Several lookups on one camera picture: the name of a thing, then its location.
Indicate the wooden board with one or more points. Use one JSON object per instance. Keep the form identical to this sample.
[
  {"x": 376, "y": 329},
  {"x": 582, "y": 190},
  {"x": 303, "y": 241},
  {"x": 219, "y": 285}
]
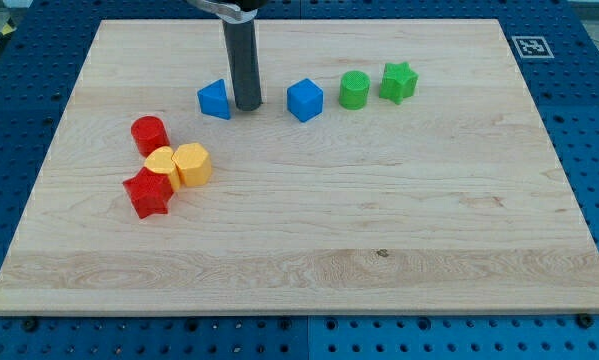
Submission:
[{"x": 453, "y": 202}]

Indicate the red cylinder block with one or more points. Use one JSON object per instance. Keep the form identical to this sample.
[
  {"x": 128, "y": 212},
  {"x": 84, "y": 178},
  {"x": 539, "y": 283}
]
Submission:
[{"x": 149, "y": 134}]

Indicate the white fiducial marker tag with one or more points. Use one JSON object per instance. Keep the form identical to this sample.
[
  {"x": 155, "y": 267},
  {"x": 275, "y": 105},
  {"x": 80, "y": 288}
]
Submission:
[{"x": 532, "y": 47}]

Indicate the blue cube block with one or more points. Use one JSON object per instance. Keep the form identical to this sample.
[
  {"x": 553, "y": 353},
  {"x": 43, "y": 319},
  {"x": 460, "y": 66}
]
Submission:
[{"x": 305, "y": 100}]

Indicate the yellow hexagon block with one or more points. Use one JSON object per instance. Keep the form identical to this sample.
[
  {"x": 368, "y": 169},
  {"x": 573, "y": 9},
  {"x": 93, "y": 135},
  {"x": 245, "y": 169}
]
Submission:
[{"x": 193, "y": 164}]

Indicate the green star block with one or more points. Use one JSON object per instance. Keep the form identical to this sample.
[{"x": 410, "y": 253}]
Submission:
[{"x": 399, "y": 82}]

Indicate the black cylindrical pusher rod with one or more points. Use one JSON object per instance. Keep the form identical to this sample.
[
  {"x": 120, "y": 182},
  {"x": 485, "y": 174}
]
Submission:
[{"x": 241, "y": 46}]

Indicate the silver metal clamp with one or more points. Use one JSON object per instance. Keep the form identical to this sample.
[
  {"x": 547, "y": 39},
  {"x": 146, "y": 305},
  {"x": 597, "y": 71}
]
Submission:
[{"x": 228, "y": 12}]

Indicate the blue triangle block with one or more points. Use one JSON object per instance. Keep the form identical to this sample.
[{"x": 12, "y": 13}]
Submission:
[{"x": 213, "y": 100}]

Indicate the red star block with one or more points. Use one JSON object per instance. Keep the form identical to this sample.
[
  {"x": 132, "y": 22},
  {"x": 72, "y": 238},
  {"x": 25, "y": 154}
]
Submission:
[{"x": 149, "y": 192}]

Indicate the yellow heart block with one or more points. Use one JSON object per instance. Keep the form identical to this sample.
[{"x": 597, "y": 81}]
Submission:
[{"x": 160, "y": 161}]

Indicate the green cylinder block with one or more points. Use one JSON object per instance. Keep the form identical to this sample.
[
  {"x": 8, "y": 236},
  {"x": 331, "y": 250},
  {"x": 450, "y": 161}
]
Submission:
[{"x": 354, "y": 89}]

